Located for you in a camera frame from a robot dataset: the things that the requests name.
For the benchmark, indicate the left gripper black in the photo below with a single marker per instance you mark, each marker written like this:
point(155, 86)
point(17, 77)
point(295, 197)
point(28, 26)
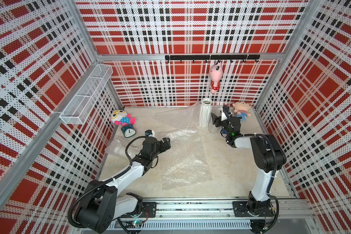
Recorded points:
point(163, 148)

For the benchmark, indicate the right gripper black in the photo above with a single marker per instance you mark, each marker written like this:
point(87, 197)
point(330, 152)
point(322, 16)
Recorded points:
point(216, 119)

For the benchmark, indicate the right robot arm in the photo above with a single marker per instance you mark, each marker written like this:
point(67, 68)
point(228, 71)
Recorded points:
point(268, 157)

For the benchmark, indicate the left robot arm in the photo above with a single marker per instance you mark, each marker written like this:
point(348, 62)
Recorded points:
point(101, 204)

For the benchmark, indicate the bubble wrap pile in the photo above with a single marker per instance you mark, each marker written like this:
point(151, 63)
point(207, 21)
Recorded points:
point(183, 118)

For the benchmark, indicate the tall white ribbed vase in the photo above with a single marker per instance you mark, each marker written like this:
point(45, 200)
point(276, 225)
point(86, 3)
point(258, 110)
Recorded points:
point(205, 112)

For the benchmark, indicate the plush doll blue pants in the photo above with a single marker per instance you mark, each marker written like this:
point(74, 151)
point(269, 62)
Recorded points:
point(242, 110)

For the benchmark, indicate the teal alarm clock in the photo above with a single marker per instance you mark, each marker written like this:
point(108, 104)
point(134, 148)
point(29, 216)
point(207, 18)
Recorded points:
point(128, 130)

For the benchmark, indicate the pink hanging plush toy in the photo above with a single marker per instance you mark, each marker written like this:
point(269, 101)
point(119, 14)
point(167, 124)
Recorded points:
point(216, 73)

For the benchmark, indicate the white pink owl plush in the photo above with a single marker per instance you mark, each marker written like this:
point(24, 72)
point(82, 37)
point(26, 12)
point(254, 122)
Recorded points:
point(120, 117)

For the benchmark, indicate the black hook rail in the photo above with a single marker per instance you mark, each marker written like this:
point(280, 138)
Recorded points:
point(212, 57)

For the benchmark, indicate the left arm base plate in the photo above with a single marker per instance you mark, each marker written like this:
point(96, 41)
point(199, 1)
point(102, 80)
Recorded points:
point(149, 209)

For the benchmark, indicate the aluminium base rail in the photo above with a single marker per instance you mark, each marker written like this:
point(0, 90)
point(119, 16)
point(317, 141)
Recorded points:
point(290, 216)

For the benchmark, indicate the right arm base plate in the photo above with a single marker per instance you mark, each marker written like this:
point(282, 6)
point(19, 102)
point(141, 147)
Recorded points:
point(252, 209)

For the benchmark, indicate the white wire mesh shelf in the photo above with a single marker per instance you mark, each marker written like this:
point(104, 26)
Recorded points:
point(80, 106)

